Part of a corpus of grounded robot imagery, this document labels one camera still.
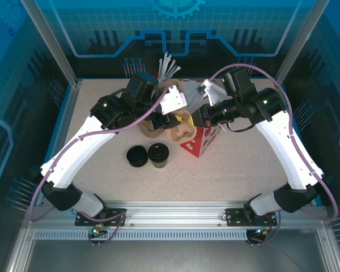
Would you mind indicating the white paper bag red print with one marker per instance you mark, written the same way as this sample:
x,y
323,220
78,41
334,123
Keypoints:
x,y
199,144

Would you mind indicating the black plastic cup lid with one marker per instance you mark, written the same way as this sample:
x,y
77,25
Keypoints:
x,y
158,152

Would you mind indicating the green paper coffee cup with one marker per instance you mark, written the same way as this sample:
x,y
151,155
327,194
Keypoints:
x,y
158,165

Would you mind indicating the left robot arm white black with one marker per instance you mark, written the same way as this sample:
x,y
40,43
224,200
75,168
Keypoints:
x,y
71,158

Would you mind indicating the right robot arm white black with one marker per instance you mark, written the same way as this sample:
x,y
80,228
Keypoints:
x,y
289,153

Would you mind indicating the stack of black cup lids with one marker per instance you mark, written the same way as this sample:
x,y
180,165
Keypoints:
x,y
137,156

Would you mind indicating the small circuit board with LEDs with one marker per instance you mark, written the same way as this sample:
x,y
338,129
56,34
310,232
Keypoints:
x,y
260,231
97,231

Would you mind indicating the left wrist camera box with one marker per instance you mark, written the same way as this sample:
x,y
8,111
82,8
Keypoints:
x,y
173,99

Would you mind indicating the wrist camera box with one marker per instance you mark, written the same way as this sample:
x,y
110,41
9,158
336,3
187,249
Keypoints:
x,y
173,99
214,95

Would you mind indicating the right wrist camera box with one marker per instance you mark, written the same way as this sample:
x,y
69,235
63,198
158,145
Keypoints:
x,y
214,95

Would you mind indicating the aluminium side frame beam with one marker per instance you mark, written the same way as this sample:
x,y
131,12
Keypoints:
x,y
286,119
65,119

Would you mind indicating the aluminium frame post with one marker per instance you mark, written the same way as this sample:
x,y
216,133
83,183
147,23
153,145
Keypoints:
x,y
51,42
299,42

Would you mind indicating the aluminium front rail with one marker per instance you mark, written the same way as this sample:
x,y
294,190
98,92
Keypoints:
x,y
175,215

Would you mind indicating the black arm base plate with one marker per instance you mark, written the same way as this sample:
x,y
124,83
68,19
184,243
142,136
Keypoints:
x,y
233,216
116,216

